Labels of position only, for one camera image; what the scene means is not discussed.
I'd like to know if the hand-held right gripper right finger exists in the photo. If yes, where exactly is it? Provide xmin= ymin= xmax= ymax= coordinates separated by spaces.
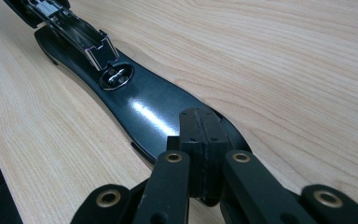
xmin=200 ymin=107 xmax=309 ymax=224

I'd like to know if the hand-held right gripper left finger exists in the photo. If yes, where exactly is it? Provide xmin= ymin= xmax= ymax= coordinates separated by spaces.
xmin=133 ymin=106 xmax=205 ymax=224

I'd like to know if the black stapler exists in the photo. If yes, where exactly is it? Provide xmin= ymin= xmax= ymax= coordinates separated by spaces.
xmin=3 ymin=0 xmax=253 ymax=166

